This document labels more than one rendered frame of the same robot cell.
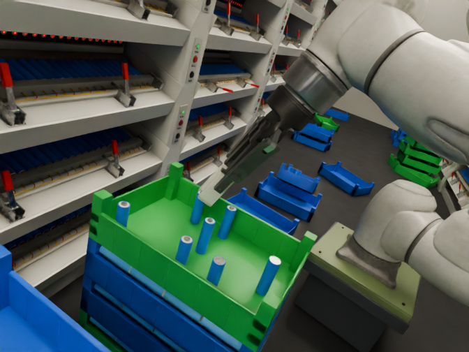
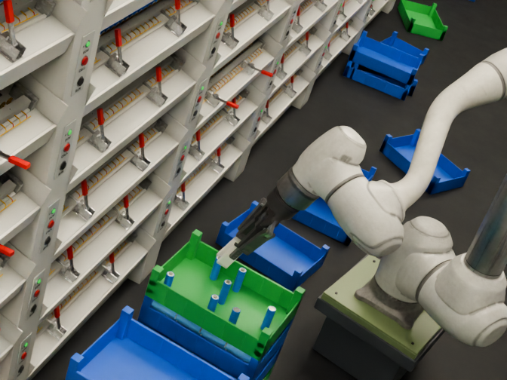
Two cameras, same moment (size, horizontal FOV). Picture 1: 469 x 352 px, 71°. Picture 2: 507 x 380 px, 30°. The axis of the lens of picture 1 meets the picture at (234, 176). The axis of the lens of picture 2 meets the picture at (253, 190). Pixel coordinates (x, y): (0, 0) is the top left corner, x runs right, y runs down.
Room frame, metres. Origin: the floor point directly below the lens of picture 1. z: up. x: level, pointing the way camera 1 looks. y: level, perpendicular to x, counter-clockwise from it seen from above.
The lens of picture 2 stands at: (-1.23, 0.16, 1.82)
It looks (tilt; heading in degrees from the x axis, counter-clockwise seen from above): 33 degrees down; 356
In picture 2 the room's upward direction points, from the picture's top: 19 degrees clockwise
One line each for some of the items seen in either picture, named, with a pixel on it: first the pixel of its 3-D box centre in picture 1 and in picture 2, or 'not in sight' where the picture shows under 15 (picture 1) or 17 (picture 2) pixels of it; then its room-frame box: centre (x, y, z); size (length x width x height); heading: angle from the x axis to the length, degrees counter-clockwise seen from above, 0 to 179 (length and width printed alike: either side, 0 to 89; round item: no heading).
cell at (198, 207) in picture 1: (198, 207); (216, 268); (0.51, 0.05, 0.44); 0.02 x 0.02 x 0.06
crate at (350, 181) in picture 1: (345, 177); (424, 160); (2.05, -0.70, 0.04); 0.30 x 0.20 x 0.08; 43
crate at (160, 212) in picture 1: (207, 236); (225, 292); (0.43, 0.01, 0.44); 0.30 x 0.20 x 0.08; 70
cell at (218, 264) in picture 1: (213, 278); (232, 320); (0.35, -0.02, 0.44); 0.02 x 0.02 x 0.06
